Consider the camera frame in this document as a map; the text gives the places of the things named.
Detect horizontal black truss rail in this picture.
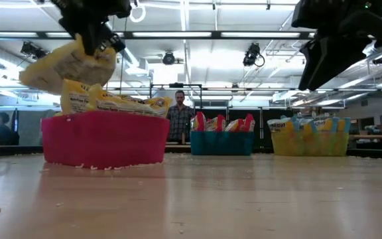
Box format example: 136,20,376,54
0,86,382,93

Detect person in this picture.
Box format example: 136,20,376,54
166,90,196,143
0,112,20,146

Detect wooden background table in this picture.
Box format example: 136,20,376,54
349,133,382,140

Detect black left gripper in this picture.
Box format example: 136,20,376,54
50,0,132,56

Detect black stage spotlights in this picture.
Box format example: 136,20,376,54
20,41,50,60

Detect white hanging cable ring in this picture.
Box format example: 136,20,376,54
129,3,147,23

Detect silver ceiling air duct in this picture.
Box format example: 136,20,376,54
116,49,152,78

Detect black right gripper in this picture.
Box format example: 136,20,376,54
292,0,382,91

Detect round black ceiling camera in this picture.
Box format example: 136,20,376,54
162,51,176,66

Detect yellow plastic bin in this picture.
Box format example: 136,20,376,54
271,130,350,157

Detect red plastic bin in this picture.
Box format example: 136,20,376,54
40,110,171,171

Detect black camera with cable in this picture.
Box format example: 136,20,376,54
242,42,265,68

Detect blue plastic bin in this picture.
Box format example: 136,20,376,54
190,130,255,156

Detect grey covered cabinet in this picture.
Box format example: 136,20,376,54
18,109,44,146

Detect black aluminium table frame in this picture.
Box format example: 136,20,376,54
0,143,382,161

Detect blue Maruchan ramen pack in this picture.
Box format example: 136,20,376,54
266,116,294,133
292,114,314,133
332,116,351,133
312,116,334,132

